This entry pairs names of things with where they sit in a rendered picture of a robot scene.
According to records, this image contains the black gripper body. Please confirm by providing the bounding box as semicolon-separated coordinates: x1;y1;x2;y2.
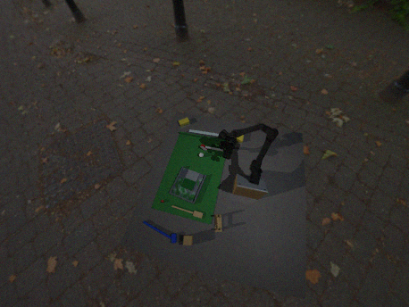
222;145;234;160

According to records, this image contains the green putting mat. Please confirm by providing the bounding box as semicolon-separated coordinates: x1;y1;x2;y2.
151;134;225;224

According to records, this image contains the blue golf putter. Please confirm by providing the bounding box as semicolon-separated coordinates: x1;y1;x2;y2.
143;221;177;243

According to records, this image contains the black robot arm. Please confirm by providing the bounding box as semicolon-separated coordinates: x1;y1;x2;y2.
219;124;279;185

